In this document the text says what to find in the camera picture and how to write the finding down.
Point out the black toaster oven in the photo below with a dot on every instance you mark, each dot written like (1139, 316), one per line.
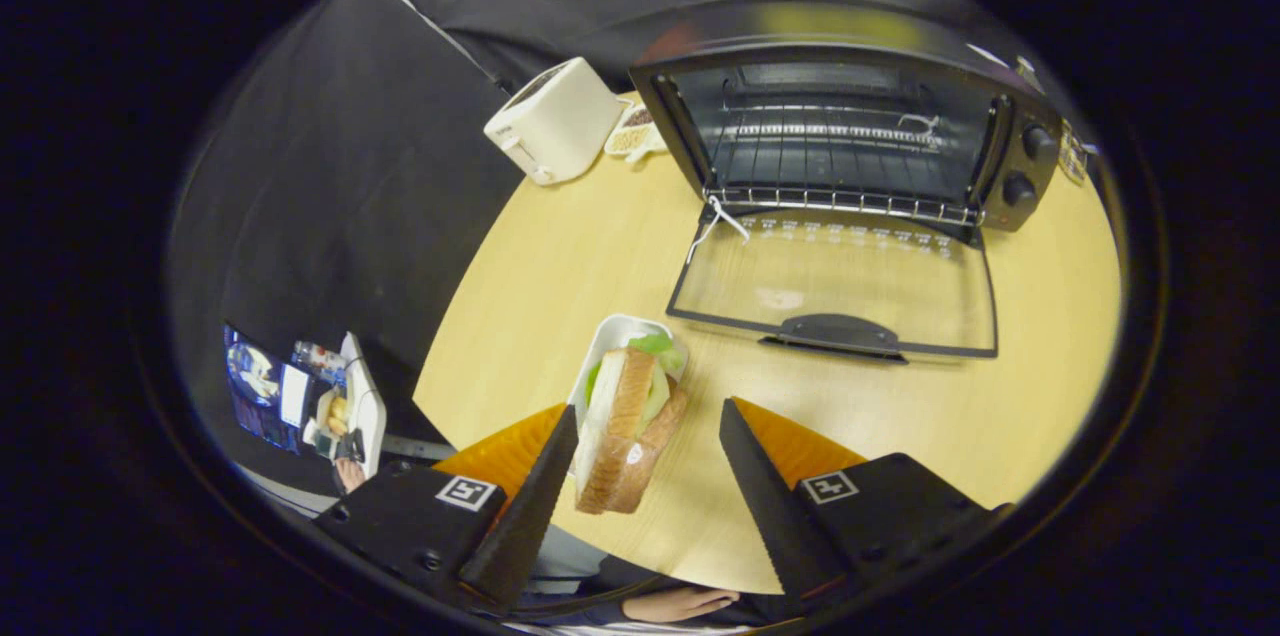
(1012, 151)

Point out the white bread toaster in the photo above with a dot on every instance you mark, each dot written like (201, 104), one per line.
(560, 116)

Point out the small clear bottle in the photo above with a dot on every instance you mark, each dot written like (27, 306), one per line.
(318, 361)

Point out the small dish of seeds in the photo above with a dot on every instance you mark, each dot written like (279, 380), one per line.
(630, 138)

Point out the white curved board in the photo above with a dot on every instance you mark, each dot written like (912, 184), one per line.
(368, 406)

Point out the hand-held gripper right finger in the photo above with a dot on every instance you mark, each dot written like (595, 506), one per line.
(765, 506)

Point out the white rectangular tray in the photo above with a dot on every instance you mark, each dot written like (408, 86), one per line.
(615, 329)

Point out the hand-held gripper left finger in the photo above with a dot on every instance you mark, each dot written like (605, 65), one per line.
(525, 516)

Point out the lettuce sandwich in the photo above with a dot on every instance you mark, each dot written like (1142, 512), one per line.
(620, 426)

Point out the dark printed panel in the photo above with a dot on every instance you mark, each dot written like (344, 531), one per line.
(258, 386)

